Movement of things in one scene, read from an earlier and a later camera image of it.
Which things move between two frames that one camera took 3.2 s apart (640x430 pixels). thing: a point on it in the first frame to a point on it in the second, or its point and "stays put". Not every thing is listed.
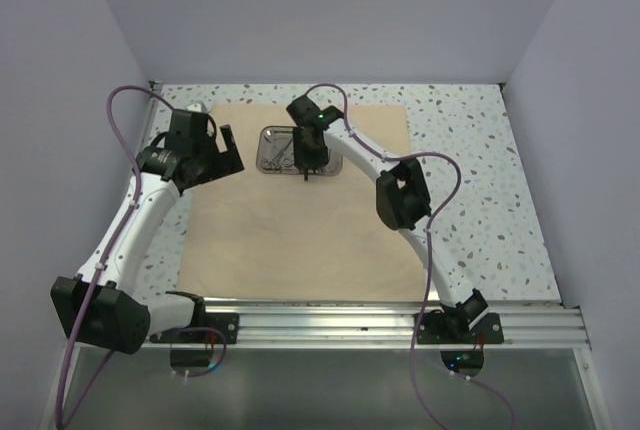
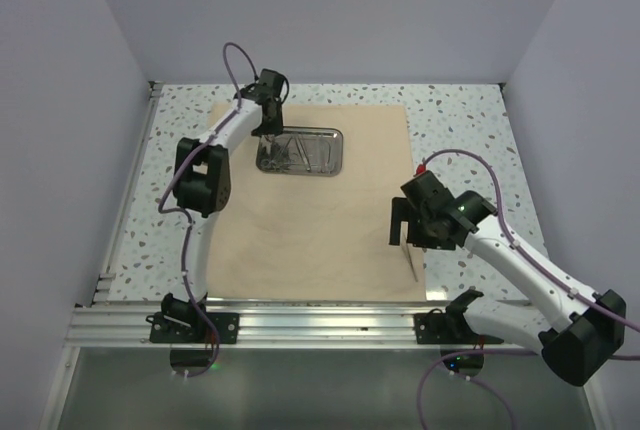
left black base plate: [228, 323] stays put
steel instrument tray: [276, 154] stays put
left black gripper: [226, 162] to [276, 128]
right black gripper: [302, 157] to [403, 211]
